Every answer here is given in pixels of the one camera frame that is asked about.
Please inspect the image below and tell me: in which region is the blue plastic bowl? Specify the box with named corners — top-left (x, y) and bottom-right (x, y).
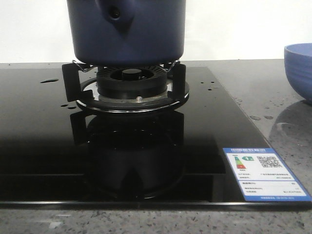
top-left (284, 42), bottom-right (312, 103)

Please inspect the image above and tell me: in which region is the black pot support grate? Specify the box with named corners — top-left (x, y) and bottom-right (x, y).
top-left (62, 61), bottom-right (189, 113)

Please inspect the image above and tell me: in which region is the dark blue cooking pot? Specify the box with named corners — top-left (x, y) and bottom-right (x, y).
top-left (67, 0), bottom-right (186, 67)

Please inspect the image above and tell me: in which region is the black round gas burner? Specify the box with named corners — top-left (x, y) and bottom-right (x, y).
top-left (97, 66), bottom-right (167, 99)

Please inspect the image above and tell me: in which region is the black glass gas cooktop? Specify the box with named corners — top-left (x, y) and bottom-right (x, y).
top-left (0, 68), bottom-right (312, 210)

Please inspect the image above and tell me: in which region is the blue white energy label sticker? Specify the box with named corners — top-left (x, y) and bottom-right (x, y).
top-left (223, 148), bottom-right (312, 202)

